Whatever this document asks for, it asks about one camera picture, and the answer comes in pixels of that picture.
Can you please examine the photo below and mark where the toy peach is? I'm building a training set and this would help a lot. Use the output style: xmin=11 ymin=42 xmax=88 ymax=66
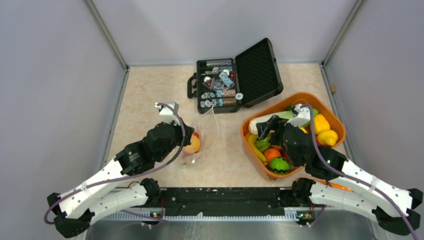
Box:
xmin=183 ymin=135 xmax=201 ymax=155

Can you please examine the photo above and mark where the clear zip top bag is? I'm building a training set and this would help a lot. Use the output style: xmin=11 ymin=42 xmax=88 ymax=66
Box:
xmin=181 ymin=106 xmax=219 ymax=166

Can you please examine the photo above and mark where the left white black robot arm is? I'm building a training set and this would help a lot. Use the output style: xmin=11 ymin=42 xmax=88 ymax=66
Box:
xmin=47 ymin=122 xmax=195 ymax=239

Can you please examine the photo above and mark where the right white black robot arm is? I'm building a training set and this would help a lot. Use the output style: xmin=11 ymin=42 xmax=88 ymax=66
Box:
xmin=248 ymin=113 xmax=423 ymax=238

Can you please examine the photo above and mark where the orange plastic basket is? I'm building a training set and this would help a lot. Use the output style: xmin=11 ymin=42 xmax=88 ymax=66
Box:
xmin=240 ymin=91 xmax=347 ymax=181

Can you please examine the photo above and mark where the toy yellow banana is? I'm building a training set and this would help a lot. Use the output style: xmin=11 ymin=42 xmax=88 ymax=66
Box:
xmin=245 ymin=132 xmax=268 ymax=166

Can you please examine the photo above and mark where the toy green lettuce piece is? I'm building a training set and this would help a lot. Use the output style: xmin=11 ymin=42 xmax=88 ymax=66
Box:
xmin=254 ymin=137 xmax=271 ymax=153

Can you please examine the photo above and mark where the toy orange fruit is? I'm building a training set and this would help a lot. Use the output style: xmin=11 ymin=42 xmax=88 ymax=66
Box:
xmin=262 ymin=148 xmax=282 ymax=164

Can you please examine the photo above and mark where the toy green white cabbage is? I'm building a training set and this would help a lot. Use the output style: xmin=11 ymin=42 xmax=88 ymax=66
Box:
xmin=248 ymin=107 xmax=311 ymax=135

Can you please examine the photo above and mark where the toy yellow bell pepper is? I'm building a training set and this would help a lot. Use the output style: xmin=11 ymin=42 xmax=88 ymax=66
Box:
xmin=313 ymin=113 xmax=331 ymax=135

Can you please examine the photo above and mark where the toy orange carrot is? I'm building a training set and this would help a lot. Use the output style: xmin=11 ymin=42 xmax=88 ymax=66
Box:
xmin=317 ymin=180 xmax=352 ymax=192

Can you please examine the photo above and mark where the black poker chip case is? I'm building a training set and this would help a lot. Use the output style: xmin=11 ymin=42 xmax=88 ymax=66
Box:
xmin=187 ymin=38 xmax=284 ymax=114

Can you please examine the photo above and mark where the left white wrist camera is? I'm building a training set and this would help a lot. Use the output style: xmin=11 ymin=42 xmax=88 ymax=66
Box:
xmin=155 ymin=101 xmax=180 ymax=126

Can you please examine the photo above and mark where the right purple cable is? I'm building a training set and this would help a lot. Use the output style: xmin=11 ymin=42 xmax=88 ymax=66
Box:
xmin=299 ymin=103 xmax=420 ymax=240

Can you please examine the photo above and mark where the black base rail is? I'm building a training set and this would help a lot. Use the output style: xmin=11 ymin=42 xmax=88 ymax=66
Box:
xmin=142 ymin=187 xmax=312 ymax=217

